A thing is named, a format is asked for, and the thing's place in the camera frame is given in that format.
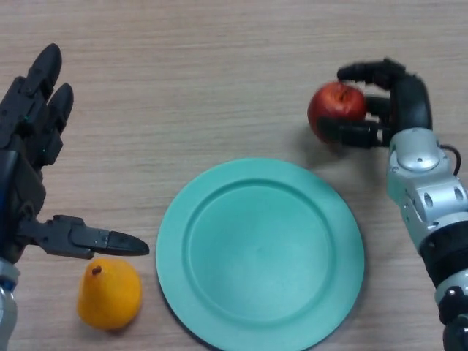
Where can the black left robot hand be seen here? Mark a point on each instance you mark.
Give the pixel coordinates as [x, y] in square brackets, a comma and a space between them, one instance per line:
[25, 164]

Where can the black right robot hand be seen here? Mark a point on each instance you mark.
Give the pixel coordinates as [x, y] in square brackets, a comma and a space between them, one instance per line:
[406, 106]

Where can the red apple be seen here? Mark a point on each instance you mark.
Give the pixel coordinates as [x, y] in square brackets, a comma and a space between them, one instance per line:
[335, 106]

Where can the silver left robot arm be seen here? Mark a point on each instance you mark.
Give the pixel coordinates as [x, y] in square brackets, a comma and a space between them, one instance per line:
[7, 303]

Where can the green round plate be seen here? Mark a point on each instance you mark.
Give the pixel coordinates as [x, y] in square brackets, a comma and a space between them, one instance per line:
[260, 256]

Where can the yellow pear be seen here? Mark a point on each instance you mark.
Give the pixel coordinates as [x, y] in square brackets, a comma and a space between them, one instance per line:
[109, 292]

